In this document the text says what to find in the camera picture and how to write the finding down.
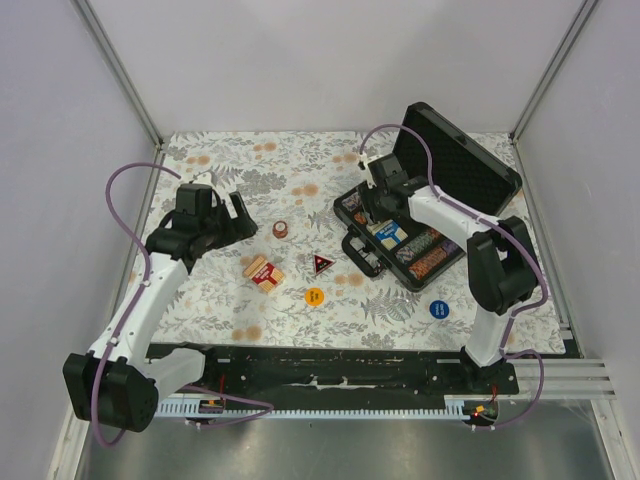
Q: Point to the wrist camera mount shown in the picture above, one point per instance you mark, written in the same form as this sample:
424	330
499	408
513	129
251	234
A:
208	177
363	162

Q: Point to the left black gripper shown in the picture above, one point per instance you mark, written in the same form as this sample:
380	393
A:
238	228

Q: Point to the triangular all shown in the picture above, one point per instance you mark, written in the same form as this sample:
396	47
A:
321	264

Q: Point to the black poker chip case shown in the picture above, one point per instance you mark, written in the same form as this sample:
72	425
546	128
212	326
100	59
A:
431	146

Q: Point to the green blue chip row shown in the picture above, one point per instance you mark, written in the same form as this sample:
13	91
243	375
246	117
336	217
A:
409	251

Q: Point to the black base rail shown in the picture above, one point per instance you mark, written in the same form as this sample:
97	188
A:
250	374

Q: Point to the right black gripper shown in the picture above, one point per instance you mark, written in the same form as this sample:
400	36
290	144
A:
368	197

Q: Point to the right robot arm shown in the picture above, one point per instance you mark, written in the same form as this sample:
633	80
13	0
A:
504	275

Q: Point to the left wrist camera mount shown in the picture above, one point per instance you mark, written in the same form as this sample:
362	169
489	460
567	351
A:
208	177

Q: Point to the purple chip row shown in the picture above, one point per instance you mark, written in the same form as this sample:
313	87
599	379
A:
451	248

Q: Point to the blue orange chip row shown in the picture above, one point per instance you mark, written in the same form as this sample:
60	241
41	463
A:
352	202

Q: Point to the red poker chip stack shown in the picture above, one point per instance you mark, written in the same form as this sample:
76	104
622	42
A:
280	229

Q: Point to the white cable duct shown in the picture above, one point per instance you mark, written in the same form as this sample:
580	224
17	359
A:
202	407

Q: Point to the red playing card deck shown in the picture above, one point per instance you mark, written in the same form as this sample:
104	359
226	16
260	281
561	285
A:
264	274

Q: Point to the blue small blind button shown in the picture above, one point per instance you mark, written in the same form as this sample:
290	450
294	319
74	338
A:
439	309

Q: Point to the blue playing card deck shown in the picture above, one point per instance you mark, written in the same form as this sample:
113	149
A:
389	233

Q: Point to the yellow big blind button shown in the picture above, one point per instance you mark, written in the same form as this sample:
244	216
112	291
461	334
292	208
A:
314	297

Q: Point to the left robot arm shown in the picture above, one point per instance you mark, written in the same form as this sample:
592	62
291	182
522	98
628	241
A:
114	383

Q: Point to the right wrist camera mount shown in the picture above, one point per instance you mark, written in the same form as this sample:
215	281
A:
363	162

